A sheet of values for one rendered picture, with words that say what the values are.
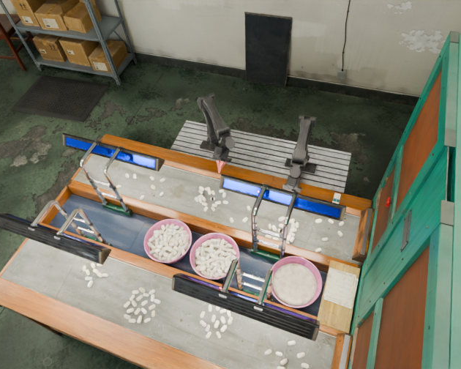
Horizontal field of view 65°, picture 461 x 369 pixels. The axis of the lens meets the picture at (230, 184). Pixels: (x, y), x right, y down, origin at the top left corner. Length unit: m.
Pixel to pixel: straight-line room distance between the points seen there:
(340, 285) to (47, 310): 1.47
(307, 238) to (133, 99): 2.68
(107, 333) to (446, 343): 1.51
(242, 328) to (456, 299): 1.17
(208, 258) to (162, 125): 2.01
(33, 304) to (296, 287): 1.34
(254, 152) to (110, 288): 1.23
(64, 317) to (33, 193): 1.81
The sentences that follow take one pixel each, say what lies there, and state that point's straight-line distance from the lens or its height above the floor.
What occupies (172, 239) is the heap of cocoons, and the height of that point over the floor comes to 0.74.
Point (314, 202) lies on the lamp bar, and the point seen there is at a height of 1.10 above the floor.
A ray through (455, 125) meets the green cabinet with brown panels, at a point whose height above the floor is 1.79.
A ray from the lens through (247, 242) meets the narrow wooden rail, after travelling 2.02.
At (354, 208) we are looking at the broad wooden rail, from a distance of 2.18.
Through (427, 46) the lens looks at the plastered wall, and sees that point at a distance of 3.69.
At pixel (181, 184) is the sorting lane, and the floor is 0.74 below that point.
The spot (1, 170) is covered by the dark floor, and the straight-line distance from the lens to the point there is 4.05.
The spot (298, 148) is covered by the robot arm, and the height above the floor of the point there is 1.06.
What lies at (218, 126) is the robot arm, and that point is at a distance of 2.12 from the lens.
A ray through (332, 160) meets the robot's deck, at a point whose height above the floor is 0.67.
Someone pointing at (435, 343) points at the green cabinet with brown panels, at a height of 1.79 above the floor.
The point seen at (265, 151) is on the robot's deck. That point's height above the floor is 0.67.
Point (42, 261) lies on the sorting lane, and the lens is 2.31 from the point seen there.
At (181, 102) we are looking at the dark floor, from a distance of 3.95.
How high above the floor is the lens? 2.56
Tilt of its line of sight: 54 degrees down
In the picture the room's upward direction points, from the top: 6 degrees counter-clockwise
